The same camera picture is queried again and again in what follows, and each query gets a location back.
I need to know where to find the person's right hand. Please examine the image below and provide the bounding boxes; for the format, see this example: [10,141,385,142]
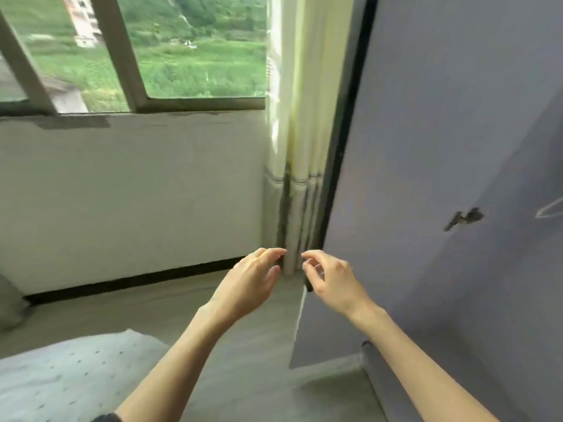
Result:
[301,249,379,324]

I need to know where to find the person's left hand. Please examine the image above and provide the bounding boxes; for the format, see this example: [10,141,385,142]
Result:
[206,247,289,327]

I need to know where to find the grey wooden wardrobe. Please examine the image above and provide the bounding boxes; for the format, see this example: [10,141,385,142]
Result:
[290,0,563,422]

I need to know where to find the person's right forearm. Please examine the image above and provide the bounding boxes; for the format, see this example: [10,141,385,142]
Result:
[356,303,501,422]

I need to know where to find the person's left forearm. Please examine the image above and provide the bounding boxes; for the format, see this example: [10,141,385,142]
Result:
[116,303,239,422]

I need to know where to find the white dotted bed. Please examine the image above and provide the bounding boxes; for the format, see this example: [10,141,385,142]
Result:
[0,328,174,422]

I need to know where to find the metal door hinge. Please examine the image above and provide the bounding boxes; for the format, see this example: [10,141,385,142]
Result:
[443,207,485,232]

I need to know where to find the grey framed window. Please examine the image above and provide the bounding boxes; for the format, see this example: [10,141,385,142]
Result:
[0,0,269,116]

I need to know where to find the black door handle strip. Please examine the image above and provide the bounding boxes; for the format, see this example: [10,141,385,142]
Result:
[303,0,379,292]

